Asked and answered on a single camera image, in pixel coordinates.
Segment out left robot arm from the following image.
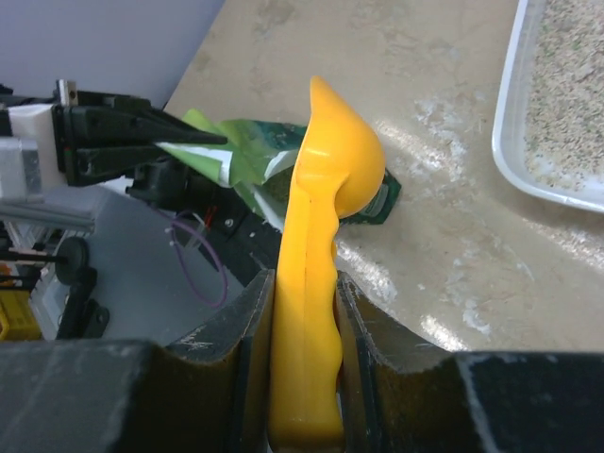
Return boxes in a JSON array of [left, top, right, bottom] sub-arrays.
[[51, 79, 227, 210]]

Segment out green litter bag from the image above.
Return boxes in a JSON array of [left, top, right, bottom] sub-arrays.
[[158, 108, 402, 226]]

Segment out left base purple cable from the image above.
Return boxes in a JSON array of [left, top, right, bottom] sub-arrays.
[[167, 210, 229, 309]]

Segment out yellow plastic scoop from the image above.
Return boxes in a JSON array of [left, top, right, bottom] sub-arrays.
[[268, 76, 385, 452]]

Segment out white litter box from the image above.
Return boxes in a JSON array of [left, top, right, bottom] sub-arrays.
[[492, 1, 603, 212]]

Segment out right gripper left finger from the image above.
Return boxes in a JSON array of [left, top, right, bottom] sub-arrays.
[[1, 270, 275, 452]]

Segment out grey cat litter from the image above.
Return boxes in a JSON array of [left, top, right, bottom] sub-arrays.
[[525, 1, 603, 192]]

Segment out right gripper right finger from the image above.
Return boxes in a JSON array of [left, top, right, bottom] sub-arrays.
[[336, 274, 603, 452]]

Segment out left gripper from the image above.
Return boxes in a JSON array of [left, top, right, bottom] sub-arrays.
[[51, 79, 227, 187]]

